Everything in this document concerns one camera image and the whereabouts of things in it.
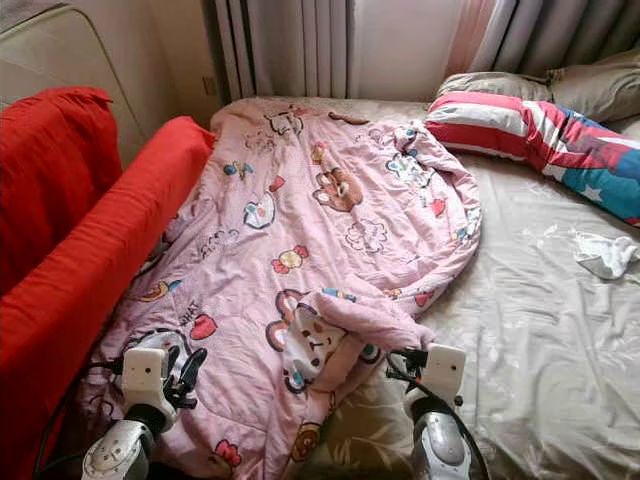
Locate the grey pleated curtain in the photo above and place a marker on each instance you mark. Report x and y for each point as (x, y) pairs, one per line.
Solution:
(560, 35)
(285, 45)

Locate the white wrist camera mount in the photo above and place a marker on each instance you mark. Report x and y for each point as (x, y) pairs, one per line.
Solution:
(146, 378)
(445, 372)

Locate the white crumpled cloth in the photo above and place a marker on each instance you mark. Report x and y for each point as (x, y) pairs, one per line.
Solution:
(605, 256)

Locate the flat beige pillow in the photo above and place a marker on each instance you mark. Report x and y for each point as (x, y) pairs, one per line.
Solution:
(490, 84)

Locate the wall power socket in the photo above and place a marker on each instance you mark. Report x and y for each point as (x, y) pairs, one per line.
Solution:
(210, 85)

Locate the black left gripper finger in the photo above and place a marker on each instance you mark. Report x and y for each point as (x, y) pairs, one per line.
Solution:
(191, 369)

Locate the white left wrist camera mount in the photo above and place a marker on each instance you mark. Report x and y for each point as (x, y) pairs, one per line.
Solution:
(146, 378)

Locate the red fabric cushion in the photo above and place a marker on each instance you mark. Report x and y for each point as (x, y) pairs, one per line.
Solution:
(50, 180)
(90, 300)

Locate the crumpled brown pillow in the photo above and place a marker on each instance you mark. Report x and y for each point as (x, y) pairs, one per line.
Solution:
(595, 88)

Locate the pink sheer curtain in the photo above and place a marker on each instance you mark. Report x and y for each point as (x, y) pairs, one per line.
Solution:
(470, 40)

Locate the red white blue bolster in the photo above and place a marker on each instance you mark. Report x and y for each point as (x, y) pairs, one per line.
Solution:
(530, 135)

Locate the pink cartoon print quilt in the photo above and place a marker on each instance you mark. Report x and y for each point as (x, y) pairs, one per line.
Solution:
(310, 220)

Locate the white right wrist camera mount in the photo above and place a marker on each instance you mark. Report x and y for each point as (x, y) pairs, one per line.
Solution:
(445, 372)

